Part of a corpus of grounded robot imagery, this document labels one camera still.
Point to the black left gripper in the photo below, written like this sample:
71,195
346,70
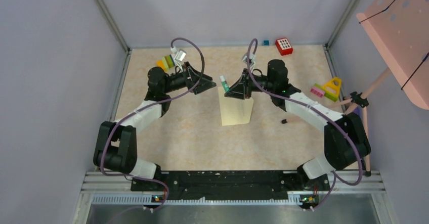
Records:
204,85

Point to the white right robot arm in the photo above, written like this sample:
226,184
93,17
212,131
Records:
345,139

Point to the striped toy block stack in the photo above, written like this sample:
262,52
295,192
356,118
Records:
166,63

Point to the cream yellow envelope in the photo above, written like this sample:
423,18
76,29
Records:
234,111

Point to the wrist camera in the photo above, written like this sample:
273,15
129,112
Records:
179,56
250,59

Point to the yellow triangle toy block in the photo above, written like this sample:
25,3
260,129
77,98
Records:
332,89

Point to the red grid toy block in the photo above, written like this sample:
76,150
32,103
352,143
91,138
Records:
283,46

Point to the pink music stand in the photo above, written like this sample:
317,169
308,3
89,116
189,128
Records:
399,31

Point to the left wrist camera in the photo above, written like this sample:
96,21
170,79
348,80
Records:
179,56

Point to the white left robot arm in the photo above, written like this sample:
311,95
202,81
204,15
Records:
116,146

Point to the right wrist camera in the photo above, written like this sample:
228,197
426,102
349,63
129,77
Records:
250,59

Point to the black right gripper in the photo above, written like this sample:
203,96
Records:
238,90

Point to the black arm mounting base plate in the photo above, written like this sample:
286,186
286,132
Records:
230,185

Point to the purple rolled mat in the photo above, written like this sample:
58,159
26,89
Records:
358,112

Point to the pink toy brick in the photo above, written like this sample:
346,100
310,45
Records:
317,90

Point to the aluminium frame rail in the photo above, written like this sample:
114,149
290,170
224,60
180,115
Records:
100,189

